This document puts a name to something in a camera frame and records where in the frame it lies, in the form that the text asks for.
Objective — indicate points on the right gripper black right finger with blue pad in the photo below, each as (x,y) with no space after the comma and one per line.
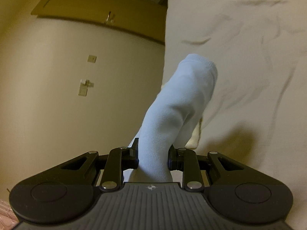
(186,161)

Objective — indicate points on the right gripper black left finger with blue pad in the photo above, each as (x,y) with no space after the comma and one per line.
(119,160)

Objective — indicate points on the light blue sweatshirt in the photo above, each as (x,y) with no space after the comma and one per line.
(152,155)

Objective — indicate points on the folded white cloth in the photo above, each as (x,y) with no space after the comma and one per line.
(194,134)

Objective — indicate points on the grey duvet cover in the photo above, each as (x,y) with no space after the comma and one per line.
(257,114)

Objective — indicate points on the wooden door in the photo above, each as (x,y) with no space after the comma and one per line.
(145,18)

